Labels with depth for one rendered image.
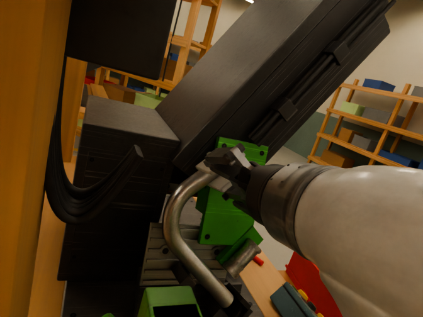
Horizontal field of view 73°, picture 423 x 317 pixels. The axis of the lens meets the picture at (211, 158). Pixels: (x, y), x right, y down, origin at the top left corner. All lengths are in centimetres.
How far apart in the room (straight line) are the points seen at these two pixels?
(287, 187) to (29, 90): 21
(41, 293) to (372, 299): 62
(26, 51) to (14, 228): 12
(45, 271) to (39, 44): 61
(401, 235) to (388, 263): 2
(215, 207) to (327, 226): 37
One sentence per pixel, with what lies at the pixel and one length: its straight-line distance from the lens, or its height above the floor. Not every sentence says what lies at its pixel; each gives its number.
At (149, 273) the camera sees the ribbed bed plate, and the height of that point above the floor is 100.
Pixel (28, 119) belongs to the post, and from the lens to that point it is 22.
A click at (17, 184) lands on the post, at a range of 23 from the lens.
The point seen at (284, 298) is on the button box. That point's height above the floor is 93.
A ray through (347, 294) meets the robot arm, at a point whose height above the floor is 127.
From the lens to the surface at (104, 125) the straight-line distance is 55.
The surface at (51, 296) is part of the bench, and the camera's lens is 71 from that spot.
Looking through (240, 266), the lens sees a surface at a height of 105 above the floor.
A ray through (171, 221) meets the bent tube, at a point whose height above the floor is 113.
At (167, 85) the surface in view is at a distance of 318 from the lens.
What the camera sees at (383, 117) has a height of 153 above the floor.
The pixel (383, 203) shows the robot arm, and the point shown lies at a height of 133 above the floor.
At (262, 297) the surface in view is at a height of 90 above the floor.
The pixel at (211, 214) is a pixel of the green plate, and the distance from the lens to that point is 56.
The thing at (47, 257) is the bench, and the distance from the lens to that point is 80.
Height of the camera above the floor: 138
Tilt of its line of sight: 16 degrees down
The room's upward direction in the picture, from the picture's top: 17 degrees clockwise
